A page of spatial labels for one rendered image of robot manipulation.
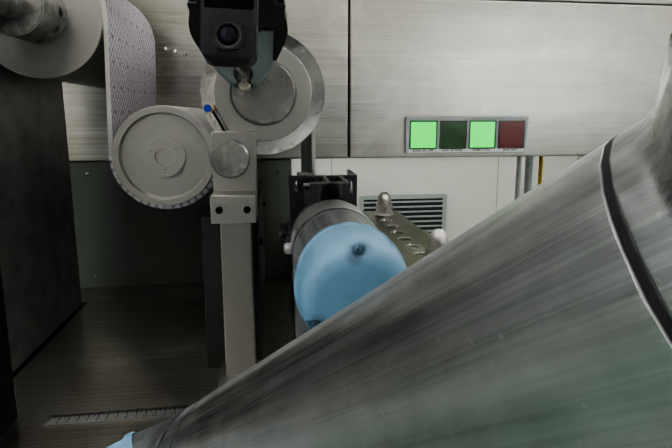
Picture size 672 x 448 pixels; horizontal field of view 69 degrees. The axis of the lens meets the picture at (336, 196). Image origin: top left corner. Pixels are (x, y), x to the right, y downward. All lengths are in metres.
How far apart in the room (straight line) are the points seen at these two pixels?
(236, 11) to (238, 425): 0.33
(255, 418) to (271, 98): 0.46
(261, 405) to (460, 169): 3.39
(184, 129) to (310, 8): 0.42
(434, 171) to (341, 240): 3.17
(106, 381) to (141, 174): 0.26
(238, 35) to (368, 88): 0.56
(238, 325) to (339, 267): 0.33
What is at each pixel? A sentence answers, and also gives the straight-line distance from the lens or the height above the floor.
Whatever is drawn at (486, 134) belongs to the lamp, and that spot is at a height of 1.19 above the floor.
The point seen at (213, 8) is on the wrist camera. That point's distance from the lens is 0.44.
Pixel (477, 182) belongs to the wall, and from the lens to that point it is 3.59.
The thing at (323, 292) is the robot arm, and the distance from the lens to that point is 0.30.
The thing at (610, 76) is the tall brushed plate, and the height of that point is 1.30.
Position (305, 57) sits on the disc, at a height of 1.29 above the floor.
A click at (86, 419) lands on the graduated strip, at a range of 0.64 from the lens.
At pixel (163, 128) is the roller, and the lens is 0.63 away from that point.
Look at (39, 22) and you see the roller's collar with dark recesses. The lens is 0.61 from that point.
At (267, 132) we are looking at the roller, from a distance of 0.60.
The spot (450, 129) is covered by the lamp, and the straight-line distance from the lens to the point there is 0.99.
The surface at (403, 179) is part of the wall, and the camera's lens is 3.41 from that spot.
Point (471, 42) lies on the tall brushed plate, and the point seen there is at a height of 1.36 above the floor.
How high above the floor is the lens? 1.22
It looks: 9 degrees down
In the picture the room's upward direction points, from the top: straight up
